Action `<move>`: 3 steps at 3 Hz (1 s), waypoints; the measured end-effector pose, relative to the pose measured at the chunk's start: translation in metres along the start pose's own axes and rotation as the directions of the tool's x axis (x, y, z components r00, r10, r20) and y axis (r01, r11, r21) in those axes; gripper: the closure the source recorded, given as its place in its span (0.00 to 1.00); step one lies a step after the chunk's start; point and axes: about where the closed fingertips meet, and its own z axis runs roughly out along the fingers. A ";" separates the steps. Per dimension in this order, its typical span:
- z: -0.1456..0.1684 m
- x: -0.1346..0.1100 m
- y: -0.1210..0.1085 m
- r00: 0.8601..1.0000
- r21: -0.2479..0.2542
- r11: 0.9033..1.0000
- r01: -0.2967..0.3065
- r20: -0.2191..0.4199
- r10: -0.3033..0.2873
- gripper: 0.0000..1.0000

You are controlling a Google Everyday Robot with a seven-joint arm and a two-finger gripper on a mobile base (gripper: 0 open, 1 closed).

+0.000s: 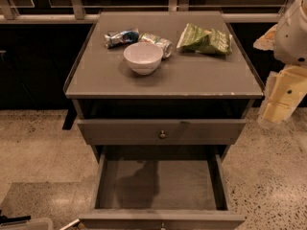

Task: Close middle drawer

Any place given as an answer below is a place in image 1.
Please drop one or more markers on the white ceramic bowl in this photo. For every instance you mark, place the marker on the white ceramic bowl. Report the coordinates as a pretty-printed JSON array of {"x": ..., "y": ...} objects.
[{"x": 143, "y": 58}]

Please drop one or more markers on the grey top drawer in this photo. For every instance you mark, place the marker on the grey top drawer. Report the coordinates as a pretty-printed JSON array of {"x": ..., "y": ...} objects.
[{"x": 161, "y": 131}]

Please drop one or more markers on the green chip bag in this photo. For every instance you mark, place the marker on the green chip bag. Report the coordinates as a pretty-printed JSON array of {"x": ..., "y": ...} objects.
[{"x": 200, "y": 40}]

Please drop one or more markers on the metal window railing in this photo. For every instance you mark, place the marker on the metal window railing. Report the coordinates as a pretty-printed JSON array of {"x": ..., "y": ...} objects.
[{"x": 233, "y": 11}]

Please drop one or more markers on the crushed blue soda can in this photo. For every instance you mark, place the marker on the crushed blue soda can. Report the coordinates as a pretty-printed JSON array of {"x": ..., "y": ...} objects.
[{"x": 114, "y": 39}]

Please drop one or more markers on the grey wooden drawer cabinet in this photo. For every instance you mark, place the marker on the grey wooden drawer cabinet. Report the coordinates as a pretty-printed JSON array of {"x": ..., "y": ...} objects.
[{"x": 185, "y": 86}]

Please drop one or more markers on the grey drawer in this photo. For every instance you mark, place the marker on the grey drawer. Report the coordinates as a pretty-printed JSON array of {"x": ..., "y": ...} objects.
[
  {"x": 161, "y": 131},
  {"x": 136, "y": 194}
]

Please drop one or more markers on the crushed silver green can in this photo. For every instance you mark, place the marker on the crushed silver green can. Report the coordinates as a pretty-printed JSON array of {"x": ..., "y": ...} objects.
[{"x": 165, "y": 44}]

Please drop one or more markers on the clear plastic bin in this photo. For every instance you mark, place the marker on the clear plastic bin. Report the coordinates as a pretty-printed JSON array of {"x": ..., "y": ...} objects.
[{"x": 32, "y": 224}]

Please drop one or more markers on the black object on floor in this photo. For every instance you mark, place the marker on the black object on floor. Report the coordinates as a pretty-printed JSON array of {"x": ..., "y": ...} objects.
[{"x": 6, "y": 220}]

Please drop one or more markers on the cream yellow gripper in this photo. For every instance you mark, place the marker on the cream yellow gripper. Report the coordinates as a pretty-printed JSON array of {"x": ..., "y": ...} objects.
[{"x": 292, "y": 37}]

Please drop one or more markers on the white metal rod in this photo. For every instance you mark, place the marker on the white metal rod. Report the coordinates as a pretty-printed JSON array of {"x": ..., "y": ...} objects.
[{"x": 71, "y": 224}]

